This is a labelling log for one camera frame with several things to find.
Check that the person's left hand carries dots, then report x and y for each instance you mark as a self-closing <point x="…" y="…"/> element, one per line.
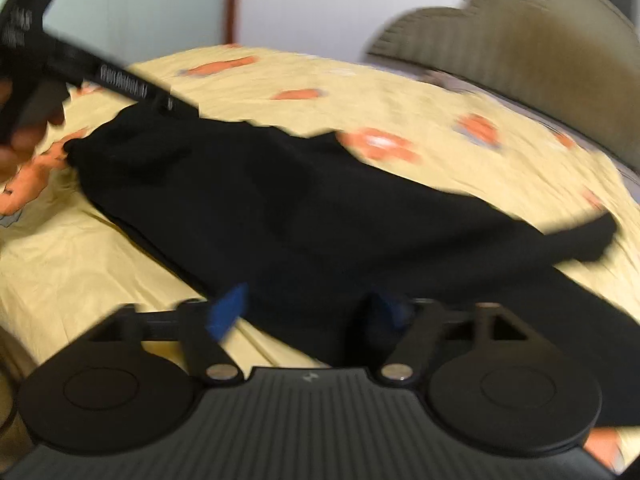
<point x="23" y="142"/>

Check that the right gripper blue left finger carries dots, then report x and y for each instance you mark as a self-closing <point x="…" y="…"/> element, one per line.
<point x="225" y="311"/>

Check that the yellow carrot print bedspread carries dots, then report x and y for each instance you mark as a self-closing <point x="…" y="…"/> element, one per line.
<point x="129" y="384"/>

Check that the black cloth garment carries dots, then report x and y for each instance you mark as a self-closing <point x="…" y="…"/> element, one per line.
<point x="318" y="236"/>

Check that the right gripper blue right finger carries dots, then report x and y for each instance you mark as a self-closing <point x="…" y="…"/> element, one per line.
<point x="396" y="313"/>

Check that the olive upholstered headboard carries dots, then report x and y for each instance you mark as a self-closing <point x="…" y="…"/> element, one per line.
<point x="576" y="61"/>

